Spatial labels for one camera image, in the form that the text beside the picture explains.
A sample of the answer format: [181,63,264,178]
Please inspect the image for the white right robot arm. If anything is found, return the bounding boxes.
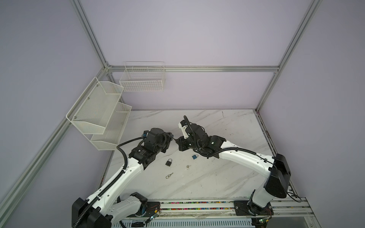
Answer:
[175,120,291,216]

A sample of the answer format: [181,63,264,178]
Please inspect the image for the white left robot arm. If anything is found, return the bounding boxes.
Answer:
[71,128,174,228]

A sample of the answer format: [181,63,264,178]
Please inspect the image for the black padlock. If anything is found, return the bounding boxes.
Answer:
[165,159,173,167]

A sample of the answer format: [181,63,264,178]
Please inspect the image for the white mesh two-tier shelf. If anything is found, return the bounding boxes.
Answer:
[66,78,132,151]

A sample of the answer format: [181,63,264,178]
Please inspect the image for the white ventilated cover strip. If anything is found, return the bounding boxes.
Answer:
[111,218,254,228]

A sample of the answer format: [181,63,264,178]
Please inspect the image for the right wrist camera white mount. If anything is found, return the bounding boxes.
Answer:
[178,120,189,139]

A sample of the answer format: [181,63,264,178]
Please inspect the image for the white wire basket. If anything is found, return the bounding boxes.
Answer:
[119,61,165,92]

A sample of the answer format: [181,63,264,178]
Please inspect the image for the aluminium table edge rail right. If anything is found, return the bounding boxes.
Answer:
[253,109,278,156]

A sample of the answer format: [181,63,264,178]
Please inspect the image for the aluminium frame horizontal back bar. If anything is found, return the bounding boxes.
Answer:
[108,66,280,73]

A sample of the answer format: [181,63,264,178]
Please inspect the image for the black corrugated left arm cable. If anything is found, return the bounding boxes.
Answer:
[72,136,144,228]

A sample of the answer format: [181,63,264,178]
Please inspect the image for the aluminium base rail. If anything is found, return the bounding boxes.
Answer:
[76,196,321,228]

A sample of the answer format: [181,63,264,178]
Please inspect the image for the aluminium frame post back left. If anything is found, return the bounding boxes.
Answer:
[70,0,108,68]

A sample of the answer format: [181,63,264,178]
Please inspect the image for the aluminium frame post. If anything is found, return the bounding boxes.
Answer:
[70,0,108,68]
[255,0,322,112]

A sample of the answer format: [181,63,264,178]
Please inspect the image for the aluminium frame left wall bar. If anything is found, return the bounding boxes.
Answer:
[0,67,107,219]

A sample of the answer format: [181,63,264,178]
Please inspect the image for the aluminium frame post back right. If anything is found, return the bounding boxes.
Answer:
[255,0,322,112]

